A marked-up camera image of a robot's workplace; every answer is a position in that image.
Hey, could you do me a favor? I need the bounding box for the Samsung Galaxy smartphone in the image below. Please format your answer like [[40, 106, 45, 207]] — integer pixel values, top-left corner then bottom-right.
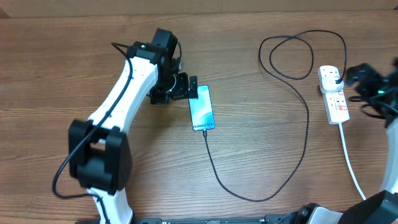
[[188, 85, 216, 131]]

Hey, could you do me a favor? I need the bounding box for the black USB charging cable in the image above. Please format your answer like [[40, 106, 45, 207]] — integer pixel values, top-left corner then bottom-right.
[[202, 30, 348, 203]]

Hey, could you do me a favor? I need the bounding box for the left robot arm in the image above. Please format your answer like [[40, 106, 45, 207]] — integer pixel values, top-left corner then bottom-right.
[[62, 29, 198, 223]]

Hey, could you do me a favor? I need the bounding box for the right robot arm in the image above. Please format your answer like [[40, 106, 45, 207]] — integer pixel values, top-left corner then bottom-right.
[[279, 63, 397, 223]]

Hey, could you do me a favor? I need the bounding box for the white charger plug adapter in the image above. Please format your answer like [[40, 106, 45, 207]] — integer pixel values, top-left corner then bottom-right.
[[320, 77, 344, 94]]

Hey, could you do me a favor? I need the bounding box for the white power strip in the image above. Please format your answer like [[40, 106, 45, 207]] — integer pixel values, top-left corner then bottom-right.
[[317, 65, 349, 124]]

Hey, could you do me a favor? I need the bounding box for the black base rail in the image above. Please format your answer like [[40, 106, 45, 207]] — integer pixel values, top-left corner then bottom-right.
[[74, 213, 299, 224]]

